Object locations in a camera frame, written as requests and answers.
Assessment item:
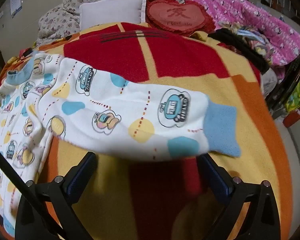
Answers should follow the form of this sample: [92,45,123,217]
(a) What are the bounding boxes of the white cartoon print child's shirt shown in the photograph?
[0,51,242,233]

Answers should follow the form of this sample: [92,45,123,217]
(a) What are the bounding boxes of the yellow red rose blanket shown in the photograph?
[0,21,294,240]

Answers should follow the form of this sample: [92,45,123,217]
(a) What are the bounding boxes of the pale lilac pillow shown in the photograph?
[79,0,147,30]

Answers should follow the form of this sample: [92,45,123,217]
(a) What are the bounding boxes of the black cloth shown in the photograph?
[207,29,270,72]

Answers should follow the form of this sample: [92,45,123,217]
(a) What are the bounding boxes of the red box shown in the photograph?
[282,109,300,128]

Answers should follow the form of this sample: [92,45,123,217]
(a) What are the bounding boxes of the green yellow bag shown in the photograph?
[285,81,300,112]

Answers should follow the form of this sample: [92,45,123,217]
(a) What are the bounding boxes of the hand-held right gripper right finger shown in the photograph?
[199,152,282,240]

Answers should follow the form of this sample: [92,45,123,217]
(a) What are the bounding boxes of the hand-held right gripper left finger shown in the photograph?
[15,151,98,240]

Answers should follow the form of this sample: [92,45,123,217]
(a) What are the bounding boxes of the pink printed blanket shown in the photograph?
[176,0,300,67]

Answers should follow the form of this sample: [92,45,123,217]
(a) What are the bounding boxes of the wall calendar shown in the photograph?
[10,0,23,18]

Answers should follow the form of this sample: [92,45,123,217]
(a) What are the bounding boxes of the black cord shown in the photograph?
[0,144,75,240]

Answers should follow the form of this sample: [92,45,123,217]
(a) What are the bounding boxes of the colourful printed clothes pile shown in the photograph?
[227,22,275,63]

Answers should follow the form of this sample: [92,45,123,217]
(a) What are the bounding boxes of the black metal rack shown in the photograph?
[265,52,300,119]

